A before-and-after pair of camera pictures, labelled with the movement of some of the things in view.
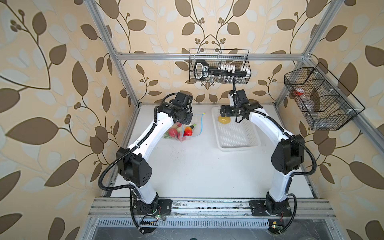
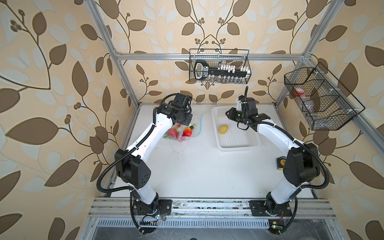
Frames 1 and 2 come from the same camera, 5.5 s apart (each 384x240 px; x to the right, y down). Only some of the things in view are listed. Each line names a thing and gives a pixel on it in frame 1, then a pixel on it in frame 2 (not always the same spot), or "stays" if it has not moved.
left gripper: x=187 y=121 stays
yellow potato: x=225 y=120 → x=223 y=129
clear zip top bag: x=182 y=132 stays
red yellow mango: x=188 y=131 stays
